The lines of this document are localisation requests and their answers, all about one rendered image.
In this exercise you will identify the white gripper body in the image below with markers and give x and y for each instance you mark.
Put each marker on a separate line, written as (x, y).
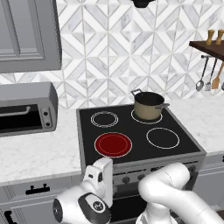
(107, 180)

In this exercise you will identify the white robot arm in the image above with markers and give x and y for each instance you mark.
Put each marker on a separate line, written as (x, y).
(163, 186)

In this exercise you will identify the dark stove knob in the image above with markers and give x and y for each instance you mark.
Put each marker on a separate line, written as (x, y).
(191, 168)
(141, 177)
(126, 180)

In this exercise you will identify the black glass top stove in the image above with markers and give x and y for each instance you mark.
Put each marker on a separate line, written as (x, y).
(137, 145)

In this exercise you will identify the black oven door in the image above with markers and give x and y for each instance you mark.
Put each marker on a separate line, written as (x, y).
(125, 205)

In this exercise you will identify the grey drawer front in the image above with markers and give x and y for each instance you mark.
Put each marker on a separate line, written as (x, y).
(64, 182)

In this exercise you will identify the grey base cupboard door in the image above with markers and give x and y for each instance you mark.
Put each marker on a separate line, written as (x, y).
(32, 210)

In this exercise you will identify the tan pot with dark interior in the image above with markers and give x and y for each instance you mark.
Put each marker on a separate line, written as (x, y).
(147, 109)

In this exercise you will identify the grey toaster oven knob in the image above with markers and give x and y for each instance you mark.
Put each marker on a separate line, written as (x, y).
(47, 124)
(45, 113)

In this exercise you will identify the grey base cupboard run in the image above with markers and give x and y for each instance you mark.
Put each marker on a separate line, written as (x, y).
(211, 180)

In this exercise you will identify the grey toaster oven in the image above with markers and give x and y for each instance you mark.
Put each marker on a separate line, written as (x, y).
(26, 93)

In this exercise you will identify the metal ladle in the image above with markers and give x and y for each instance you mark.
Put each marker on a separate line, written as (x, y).
(200, 84)

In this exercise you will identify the metal slotted spatula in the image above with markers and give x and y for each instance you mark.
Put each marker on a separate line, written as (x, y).
(208, 85)

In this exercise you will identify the wooden spatula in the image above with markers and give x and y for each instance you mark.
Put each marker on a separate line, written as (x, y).
(215, 82)

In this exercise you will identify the metal hanging utensil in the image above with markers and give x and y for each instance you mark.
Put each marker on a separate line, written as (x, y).
(222, 86)

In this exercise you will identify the dark wooden shelf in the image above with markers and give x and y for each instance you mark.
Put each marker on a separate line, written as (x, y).
(208, 48)

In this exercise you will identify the wooden shaker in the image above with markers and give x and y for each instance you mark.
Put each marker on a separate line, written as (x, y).
(209, 38)
(219, 37)

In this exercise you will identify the black range hood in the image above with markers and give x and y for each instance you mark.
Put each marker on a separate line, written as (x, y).
(142, 3)

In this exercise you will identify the grey wall cupboard door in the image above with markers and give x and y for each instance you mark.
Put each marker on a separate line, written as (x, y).
(26, 32)

